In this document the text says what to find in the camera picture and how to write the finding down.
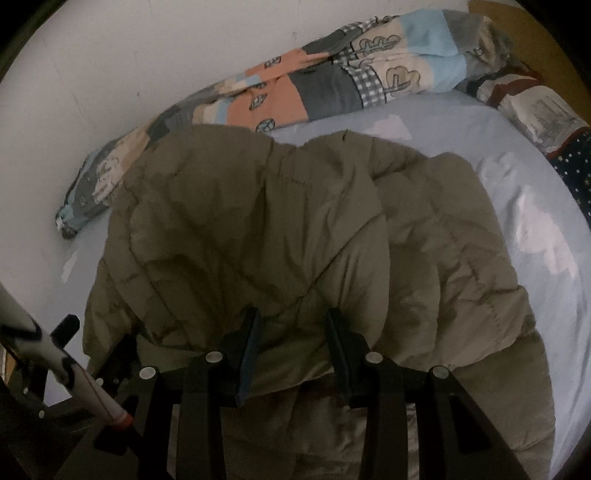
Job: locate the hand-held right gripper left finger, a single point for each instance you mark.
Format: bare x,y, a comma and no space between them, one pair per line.
249,355

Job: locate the star print pillow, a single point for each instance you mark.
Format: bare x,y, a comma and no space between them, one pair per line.
545,115

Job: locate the bed with light blue sheet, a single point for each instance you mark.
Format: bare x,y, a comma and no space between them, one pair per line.
461,138

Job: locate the patchwork quilt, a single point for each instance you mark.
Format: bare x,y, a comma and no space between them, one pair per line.
323,87

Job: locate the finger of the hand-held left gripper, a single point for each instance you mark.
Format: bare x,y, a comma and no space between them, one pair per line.
64,328
115,364

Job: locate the olive puffer jacket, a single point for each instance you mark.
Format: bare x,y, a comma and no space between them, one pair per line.
277,230

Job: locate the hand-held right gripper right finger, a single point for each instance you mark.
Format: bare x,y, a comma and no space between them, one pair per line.
339,355

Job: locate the wooden headboard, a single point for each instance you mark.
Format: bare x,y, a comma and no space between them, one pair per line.
531,32

